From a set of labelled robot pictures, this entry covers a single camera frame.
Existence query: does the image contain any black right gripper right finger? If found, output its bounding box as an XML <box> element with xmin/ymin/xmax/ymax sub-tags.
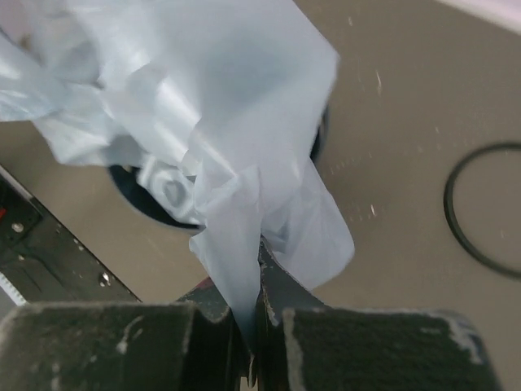
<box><xmin>256</xmin><ymin>242</ymin><xmax>501</xmax><ymax>390</ymax></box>

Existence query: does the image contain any dark blue trash bin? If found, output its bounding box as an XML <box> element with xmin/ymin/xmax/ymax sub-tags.
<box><xmin>107</xmin><ymin>105</ymin><xmax>330</xmax><ymax>233</ymax></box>

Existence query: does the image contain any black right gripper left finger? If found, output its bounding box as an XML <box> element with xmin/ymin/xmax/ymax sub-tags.
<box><xmin>1</xmin><ymin>279</ymin><xmax>247</xmax><ymax>390</ymax></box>

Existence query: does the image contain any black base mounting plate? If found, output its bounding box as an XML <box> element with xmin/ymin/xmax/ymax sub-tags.
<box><xmin>1</xmin><ymin>168</ymin><xmax>139</xmax><ymax>306</ymax></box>

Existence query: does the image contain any light blue trash bag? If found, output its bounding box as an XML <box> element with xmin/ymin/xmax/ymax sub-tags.
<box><xmin>1</xmin><ymin>1</ymin><xmax>354</xmax><ymax>341</ymax></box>

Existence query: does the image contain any black trash bin rim ring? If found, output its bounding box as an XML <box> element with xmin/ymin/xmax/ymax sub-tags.
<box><xmin>443</xmin><ymin>141</ymin><xmax>521</xmax><ymax>280</ymax></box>

